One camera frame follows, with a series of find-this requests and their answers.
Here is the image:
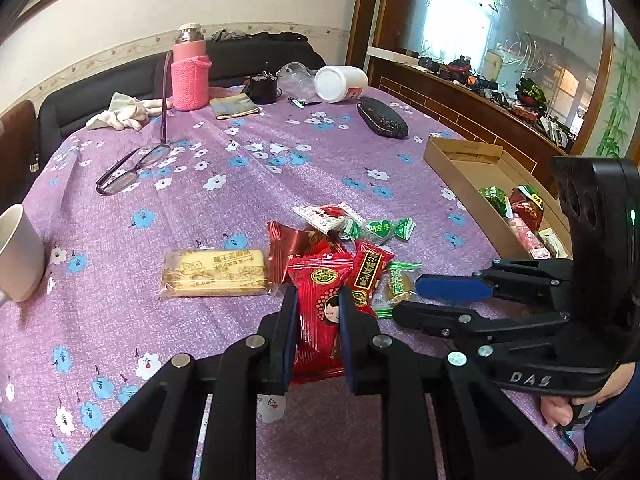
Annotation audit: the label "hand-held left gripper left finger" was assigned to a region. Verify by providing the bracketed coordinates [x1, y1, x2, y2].
[57, 284, 300, 480]

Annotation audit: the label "purple floral tablecloth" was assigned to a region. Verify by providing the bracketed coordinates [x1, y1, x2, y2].
[0, 85, 586, 480]

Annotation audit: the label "black mug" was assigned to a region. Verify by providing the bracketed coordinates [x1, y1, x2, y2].
[244, 62, 282, 106]

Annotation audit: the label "pink bottle with knit sleeve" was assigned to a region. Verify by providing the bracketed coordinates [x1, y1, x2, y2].
[171, 23, 212, 112]

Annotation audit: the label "dark red foil packet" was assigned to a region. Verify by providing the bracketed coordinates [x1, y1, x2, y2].
[266, 221, 321, 286]

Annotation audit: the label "white packet with black print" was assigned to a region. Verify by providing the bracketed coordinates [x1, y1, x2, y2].
[540, 227, 571, 260]

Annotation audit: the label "person's right hand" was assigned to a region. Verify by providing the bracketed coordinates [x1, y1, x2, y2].
[540, 392, 576, 428]

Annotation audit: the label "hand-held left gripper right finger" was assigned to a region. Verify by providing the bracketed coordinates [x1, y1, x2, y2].
[339, 286, 581, 480]

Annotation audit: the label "pink white packet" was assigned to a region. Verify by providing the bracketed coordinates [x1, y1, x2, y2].
[505, 217, 548, 260]

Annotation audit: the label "green yellow candy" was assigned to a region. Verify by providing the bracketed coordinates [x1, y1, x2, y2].
[372, 260, 423, 320]

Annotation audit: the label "black sofa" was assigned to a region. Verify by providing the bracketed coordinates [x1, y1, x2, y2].
[39, 35, 326, 141]

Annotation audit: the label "white plastic jar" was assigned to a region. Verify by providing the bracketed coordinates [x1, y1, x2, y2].
[314, 65, 370, 104]

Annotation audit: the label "person's right forearm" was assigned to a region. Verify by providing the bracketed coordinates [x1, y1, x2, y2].
[575, 360, 640, 471]

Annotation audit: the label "white red packet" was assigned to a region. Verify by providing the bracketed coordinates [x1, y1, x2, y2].
[291, 202, 366, 235]

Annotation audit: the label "clear glass cup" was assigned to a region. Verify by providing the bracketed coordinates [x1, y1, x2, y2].
[276, 61, 321, 98]

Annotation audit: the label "black bag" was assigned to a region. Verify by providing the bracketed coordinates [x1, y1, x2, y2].
[245, 31, 311, 51]

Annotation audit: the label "dark framed eyeglasses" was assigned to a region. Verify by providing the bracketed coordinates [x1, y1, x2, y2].
[95, 50, 173, 196]

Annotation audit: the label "red packet with gold label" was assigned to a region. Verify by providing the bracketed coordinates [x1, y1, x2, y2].
[510, 200, 543, 231]
[350, 240, 396, 318]

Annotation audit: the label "white mug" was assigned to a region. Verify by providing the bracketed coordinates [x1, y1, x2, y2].
[0, 203, 47, 306]

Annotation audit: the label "grey-green cloth pouch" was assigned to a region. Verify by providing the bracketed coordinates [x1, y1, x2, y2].
[209, 94, 261, 121]

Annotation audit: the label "green packet with yellow label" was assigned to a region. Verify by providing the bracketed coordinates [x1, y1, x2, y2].
[517, 185, 546, 208]

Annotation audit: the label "clear biscuit packet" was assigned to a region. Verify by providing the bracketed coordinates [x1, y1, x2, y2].
[159, 247, 268, 300]

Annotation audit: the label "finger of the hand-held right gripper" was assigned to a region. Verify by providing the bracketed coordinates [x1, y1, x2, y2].
[415, 257, 573, 306]
[392, 301, 571, 357]

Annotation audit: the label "black glasses case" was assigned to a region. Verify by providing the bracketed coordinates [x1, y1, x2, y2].
[356, 98, 411, 137]

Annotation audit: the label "cardboard box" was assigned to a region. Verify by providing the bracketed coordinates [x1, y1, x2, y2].
[423, 136, 573, 261]

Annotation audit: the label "red packet with girl print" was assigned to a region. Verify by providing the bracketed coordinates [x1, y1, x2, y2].
[287, 254, 353, 386]

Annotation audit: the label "brown chair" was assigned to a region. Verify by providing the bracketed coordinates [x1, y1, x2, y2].
[0, 100, 40, 211]

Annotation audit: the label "white flat box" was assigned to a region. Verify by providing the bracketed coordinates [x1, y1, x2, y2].
[365, 46, 416, 67]

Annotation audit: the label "bamboo painted glass panel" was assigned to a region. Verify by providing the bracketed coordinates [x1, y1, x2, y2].
[582, 10, 640, 161]

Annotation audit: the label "green white candy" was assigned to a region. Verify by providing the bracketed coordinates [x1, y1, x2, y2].
[340, 217, 417, 246]

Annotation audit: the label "pile of clutter on cabinet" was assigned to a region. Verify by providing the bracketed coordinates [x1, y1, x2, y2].
[417, 50, 586, 151]

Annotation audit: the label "white cloth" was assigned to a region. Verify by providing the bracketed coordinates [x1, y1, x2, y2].
[85, 91, 173, 132]

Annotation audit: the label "frosted glass panel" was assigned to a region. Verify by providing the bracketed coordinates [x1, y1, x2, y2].
[400, 0, 608, 126]

